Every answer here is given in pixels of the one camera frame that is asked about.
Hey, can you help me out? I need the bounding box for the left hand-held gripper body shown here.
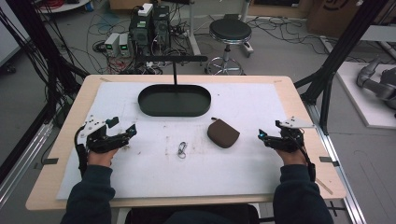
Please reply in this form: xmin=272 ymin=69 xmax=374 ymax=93
xmin=78 ymin=114 xmax=130 ymax=154

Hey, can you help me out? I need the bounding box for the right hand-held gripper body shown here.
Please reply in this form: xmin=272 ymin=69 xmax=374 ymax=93
xmin=264 ymin=116 xmax=316 ymax=154

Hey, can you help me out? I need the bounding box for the brown zip pouch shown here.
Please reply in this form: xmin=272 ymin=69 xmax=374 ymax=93
xmin=206 ymin=117 xmax=241 ymax=149

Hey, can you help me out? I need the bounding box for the black oval tray with stand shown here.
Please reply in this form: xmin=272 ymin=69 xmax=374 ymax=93
xmin=136 ymin=54 xmax=212 ymax=119

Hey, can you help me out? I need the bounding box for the metal carabiner key ring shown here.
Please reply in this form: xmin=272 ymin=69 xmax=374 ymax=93
xmin=177 ymin=141 xmax=189 ymax=160

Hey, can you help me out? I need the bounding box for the person's left hand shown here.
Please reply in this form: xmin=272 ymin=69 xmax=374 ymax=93
xmin=86 ymin=147 xmax=120 ymax=168

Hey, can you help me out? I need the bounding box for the person's right hand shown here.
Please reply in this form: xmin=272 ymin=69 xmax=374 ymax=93
xmin=275 ymin=147 xmax=308 ymax=167

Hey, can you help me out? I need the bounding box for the wooden table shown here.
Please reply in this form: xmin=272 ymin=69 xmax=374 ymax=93
xmin=24 ymin=73 xmax=347 ymax=212

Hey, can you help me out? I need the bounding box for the white table mat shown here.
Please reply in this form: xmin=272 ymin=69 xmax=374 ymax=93
xmin=56 ymin=80 xmax=302 ymax=201

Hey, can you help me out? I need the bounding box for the grey power supply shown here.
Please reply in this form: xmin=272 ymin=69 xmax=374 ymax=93
xmin=104 ymin=32 xmax=121 ymax=58
xmin=118 ymin=32 xmax=132 ymax=58

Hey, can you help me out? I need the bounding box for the white floor board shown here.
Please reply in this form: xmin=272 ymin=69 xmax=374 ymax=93
xmin=335 ymin=61 xmax=396 ymax=131

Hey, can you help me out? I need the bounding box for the black computer tower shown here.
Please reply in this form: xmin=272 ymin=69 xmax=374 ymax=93
xmin=128 ymin=12 xmax=155 ymax=58
xmin=151 ymin=4 xmax=172 ymax=51

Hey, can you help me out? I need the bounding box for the black round stool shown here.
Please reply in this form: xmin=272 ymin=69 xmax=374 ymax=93
xmin=205 ymin=17 xmax=253 ymax=76

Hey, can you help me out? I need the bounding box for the person's lap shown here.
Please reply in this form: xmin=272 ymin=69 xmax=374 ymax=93
xmin=123 ymin=203 xmax=262 ymax=224

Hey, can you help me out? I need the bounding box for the white box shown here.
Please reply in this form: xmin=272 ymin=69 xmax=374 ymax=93
xmin=137 ymin=2 xmax=154 ymax=18

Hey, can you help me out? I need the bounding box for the white desk leg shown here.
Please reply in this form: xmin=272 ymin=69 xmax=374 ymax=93
xmin=186 ymin=0 xmax=203 ymax=58

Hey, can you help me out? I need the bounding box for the cardboard box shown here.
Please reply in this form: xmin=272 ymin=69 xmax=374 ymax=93
xmin=305 ymin=0 xmax=372 ymax=39

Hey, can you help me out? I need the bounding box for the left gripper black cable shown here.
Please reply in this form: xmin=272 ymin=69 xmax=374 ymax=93
xmin=73 ymin=125 xmax=90 ymax=179

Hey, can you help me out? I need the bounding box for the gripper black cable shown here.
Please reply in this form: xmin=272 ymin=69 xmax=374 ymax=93
xmin=73 ymin=125 xmax=90 ymax=179
xmin=294 ymin=136 xmax=318 ymax=183

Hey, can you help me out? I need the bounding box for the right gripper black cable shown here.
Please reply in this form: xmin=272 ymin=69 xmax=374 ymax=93
xmin=294 ymin=136 xmax=318 ymax=183

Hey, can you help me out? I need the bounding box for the aluminium rail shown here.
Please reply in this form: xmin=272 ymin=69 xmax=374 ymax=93
xmin=305 ymin=102 xmax=369 ymax=224
xmin=0 ymin=120 xmax=54 ymax=207

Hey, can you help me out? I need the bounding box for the black metal frame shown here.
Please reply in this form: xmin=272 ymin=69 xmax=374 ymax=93
xmin=293 ymin=0 xmax=390 ymax=135

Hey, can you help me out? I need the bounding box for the black frame with cables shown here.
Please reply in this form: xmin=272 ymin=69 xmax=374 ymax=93
xmin=0 ymin=0 xmax=91 ymax=185

